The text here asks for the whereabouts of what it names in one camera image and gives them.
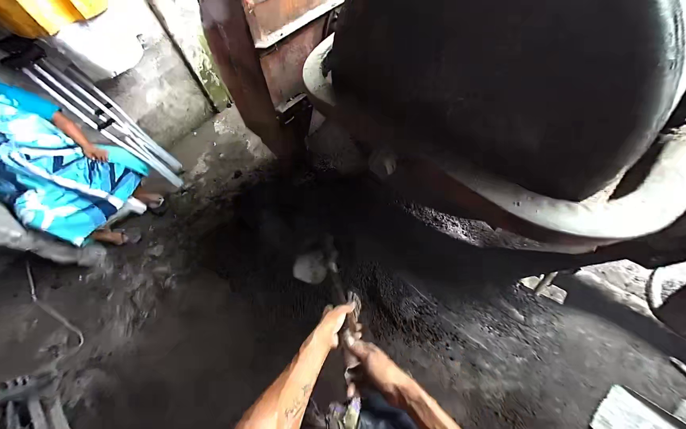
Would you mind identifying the person's legs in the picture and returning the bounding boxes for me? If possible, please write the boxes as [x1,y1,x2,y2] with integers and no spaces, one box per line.
[357,390,420,429]

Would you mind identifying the reddish-brown metal frame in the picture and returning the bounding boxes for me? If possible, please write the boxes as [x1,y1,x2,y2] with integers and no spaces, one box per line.
[199,0,345,162]

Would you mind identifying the grey metal slatted object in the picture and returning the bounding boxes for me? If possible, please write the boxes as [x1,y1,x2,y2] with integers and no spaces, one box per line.
[0,371,71,429]

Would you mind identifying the shovel with long handle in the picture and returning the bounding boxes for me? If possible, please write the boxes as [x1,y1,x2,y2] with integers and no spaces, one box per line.
[293,235,363,399]

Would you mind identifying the person's left hand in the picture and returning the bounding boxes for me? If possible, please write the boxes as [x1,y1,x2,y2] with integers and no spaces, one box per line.
[317,302,363,350]

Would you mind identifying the orange-yellow cloth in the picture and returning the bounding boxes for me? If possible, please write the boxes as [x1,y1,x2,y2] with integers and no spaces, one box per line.
[0,0,109,39]

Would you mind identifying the aluminium crutch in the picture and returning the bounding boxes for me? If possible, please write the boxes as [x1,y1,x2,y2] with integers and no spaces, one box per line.
[39,42,183,175]
[0,35,184,188]

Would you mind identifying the person's left forearm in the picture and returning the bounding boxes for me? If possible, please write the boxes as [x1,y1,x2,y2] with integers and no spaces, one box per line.
[235,331,337,429]

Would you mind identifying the pale curved metal rim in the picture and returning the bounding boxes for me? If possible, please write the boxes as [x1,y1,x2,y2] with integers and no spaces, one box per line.
[303,33,686,255]

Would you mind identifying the person's right forearm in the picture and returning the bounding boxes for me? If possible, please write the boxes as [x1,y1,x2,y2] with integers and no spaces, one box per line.
[382,365,462,429]

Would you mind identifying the thin bent metal rod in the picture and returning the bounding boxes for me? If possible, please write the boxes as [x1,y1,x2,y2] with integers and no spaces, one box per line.
[25,261,85,365]

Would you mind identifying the person's right hand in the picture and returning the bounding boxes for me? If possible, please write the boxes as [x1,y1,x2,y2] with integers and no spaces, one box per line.
[345,329,399,389]

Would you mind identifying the pale rectangular metal tray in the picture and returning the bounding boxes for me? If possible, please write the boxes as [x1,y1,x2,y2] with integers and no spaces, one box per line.
[590,384,686,429]

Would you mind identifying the large black drum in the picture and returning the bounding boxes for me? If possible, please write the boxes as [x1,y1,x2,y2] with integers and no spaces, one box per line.
[330,0,686,202]

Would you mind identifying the heap of black powder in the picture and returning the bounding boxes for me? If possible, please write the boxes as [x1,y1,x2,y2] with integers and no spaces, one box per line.
[200,161,564,358]

